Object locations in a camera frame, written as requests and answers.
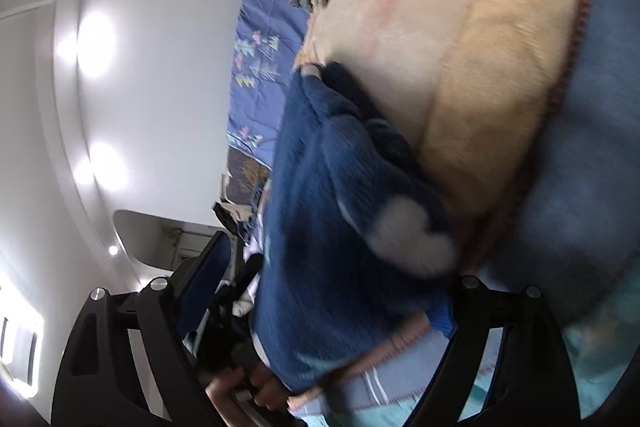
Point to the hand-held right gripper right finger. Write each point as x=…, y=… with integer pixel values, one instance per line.
x=446, y=324

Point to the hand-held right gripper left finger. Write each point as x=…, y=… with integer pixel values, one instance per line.
x=205, y=287

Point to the navy fleece star print robe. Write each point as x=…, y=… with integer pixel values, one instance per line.
x=325, y=232

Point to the person's left hand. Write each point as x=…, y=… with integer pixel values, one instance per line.
x=270, y=399

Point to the black bag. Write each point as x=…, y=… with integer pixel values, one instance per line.
x=225, y=219

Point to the white tote bag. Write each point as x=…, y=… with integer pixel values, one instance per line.
x=237, y=208

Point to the recessed ceiling spotlight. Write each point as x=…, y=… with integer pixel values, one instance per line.
x=114, y=250

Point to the dark patterned cushion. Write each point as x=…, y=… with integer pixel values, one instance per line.
x=247, y=174

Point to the purple tree print quilt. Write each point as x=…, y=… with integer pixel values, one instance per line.
x=260, y=37

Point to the peach plush blanket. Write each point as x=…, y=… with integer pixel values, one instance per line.
x=475, y=57

